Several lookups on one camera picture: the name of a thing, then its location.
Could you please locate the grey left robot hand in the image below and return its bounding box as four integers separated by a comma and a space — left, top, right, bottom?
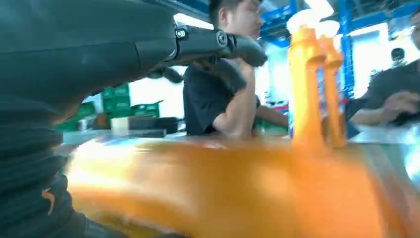
0, 0, 269, 123

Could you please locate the orange drink bottle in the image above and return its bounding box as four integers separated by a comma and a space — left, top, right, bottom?
286, 8, 329, 155
315, 19, 349, 149

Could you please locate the green crate stack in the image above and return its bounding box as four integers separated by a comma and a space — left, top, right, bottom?
101, 83, 132, 119

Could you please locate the small pale box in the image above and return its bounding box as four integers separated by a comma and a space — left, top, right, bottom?
109, 117, 130, 136

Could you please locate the grey steel table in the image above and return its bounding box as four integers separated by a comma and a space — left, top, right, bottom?
62, 129, 188, 147

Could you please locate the black rectangular device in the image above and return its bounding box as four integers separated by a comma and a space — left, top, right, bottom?
127, 116, 180, 139

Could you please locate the yellow sheet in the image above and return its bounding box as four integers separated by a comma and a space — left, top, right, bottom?
64, 135, 420, 238

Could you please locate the green table mat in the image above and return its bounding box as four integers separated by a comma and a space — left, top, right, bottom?
254, 118, 290, 136

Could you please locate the person with black controller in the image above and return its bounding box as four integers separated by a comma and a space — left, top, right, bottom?
344, 11, 420, 139

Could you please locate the white table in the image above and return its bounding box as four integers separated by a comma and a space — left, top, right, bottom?
348, 123, 420, 146

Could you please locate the distant person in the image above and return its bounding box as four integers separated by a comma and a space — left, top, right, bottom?
370, 47, 408, 83

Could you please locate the blue steel frame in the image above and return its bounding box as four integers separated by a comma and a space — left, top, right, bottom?
259, 0, 420, 99

